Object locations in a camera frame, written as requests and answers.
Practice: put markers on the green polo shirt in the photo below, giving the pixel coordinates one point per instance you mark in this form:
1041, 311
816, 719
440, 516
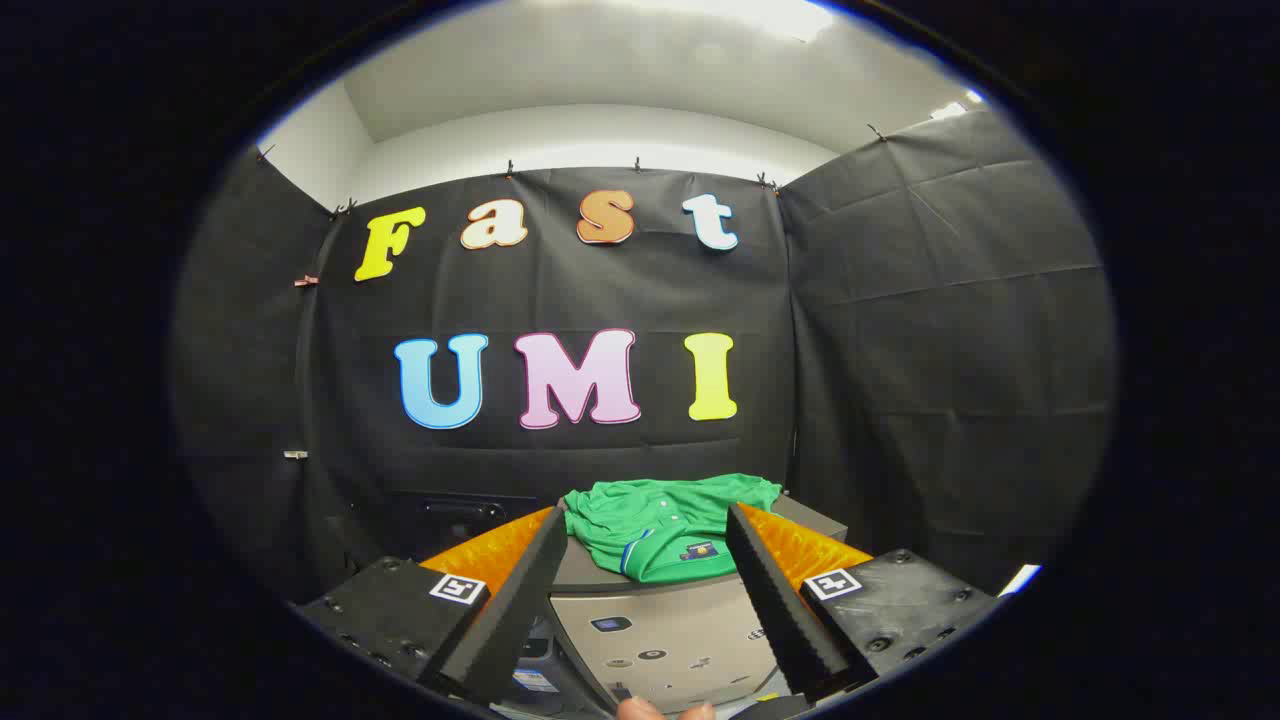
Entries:
660, 520

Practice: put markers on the grey cabinet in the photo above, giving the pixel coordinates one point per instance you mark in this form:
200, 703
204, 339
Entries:
680, 630

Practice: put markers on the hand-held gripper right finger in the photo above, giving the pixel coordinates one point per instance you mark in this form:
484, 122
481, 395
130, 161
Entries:
780, 610

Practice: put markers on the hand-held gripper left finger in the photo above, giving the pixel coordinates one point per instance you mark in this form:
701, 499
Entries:
515, 620

